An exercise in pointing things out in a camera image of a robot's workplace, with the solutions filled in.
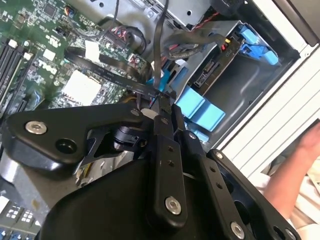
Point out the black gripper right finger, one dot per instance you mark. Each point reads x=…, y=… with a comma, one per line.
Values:
x=225, y=190

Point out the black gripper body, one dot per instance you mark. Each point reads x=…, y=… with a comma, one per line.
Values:
x=112, y=212

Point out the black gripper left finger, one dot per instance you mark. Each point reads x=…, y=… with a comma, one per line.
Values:
x=62, y=120

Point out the hard disk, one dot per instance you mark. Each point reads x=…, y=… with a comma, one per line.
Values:
x=250, y=37

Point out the person's hand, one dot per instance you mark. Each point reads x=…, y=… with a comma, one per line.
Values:
x=311, y=140

